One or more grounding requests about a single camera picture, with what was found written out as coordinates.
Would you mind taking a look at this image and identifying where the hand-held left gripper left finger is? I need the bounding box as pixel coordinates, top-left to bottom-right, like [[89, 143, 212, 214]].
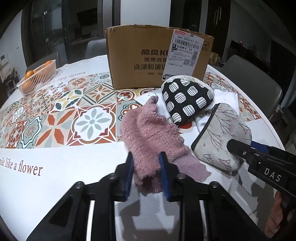
[[30, 152, 134, 241]]

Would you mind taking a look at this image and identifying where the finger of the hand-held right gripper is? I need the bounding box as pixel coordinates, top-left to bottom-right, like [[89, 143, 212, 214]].
[[227, 138, 257, 163], [251, 141, 296, 161]]

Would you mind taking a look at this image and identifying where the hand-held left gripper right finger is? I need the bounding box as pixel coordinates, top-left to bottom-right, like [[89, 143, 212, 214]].
[[159, 151, 258, 241]]

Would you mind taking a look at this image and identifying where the grey floral pouch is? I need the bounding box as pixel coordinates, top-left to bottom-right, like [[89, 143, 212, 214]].
[[191, 103, 252, 171]]

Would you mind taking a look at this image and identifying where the pink towel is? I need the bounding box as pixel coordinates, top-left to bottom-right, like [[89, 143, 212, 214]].
[[120, 96, 211, 196]]

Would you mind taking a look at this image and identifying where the white paper sheet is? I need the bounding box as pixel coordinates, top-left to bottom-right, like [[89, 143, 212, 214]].
[[134, 89, 239, 139]]

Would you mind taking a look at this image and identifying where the black white dotted pouch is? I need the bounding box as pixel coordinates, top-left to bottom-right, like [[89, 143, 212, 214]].
[[161, 75, 215, 126]]

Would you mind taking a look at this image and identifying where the cardboard box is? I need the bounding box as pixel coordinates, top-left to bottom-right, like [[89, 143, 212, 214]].
[[105, 25, 214, 90]]

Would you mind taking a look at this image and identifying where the person's right hand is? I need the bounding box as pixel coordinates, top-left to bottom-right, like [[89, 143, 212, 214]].
[[265, 192, 285, 232]]

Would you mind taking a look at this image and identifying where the patterned tablecloth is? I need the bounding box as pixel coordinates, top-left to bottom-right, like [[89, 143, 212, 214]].
[[0, 54, 285, 241]]

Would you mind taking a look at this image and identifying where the grey chair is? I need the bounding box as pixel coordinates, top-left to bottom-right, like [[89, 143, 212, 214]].
[[87, 38, 109, 61], [25, 52, 60, 70], [221, 55, 283, 119]]

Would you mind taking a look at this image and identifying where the dark wardrobe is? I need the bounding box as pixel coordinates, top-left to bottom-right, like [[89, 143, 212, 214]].
[[205, 0, 232, 41]]

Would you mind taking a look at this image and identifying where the white basket of oranges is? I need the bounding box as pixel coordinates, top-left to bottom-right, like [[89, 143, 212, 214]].
[[16, 60, 57, 95]]

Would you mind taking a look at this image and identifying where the shoe rack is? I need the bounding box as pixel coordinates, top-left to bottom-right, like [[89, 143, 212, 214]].
[[0, 65, 19, 93]]

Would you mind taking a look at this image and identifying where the glass sliding door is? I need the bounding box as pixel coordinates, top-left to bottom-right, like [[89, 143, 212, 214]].
[[22, 0, 121, 67]]

